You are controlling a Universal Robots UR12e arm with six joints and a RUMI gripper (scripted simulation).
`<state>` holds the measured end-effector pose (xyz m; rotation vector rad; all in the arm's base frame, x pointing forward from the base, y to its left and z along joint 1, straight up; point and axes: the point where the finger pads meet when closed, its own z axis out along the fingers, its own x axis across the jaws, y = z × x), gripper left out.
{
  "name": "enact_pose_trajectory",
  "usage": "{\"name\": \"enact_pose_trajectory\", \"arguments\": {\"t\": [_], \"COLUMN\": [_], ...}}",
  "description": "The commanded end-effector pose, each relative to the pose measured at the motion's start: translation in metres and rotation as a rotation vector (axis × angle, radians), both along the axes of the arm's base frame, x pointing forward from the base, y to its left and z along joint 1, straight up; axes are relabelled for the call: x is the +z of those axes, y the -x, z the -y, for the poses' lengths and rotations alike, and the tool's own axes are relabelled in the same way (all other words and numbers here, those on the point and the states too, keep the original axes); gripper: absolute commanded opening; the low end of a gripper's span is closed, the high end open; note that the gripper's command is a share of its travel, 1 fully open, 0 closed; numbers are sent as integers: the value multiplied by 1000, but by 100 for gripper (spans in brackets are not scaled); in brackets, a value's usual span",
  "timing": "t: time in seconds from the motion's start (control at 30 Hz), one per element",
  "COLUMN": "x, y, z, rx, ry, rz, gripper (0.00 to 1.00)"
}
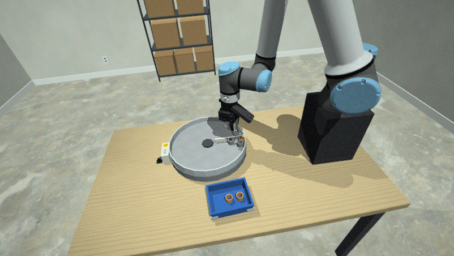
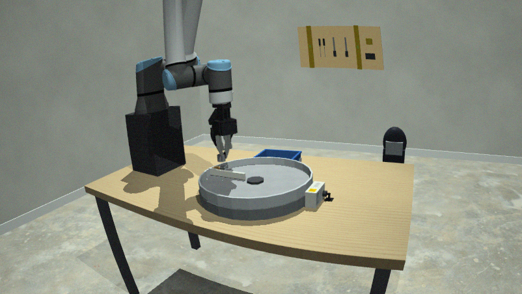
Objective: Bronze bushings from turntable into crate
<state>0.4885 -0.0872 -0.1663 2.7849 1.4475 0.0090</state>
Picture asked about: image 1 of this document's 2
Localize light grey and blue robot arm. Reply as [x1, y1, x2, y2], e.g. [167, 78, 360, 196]
[218, 0, 382, 114]

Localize blue open crate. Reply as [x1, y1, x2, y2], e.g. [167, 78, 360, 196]
[206, 178, 254, 220]

